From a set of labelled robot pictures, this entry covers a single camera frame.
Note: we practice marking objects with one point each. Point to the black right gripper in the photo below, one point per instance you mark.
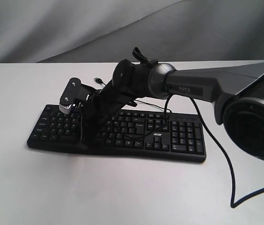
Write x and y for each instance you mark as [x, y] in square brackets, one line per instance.
[99, 107]

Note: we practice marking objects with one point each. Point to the black acer keyboard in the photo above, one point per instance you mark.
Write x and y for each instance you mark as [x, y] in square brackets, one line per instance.
[129, 133]

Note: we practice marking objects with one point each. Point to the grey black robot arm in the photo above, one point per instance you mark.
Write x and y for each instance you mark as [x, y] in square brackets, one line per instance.
[236, 93]

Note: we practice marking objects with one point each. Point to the grey backdrop cloth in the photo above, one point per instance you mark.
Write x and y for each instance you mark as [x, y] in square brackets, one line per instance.
[59, 31]

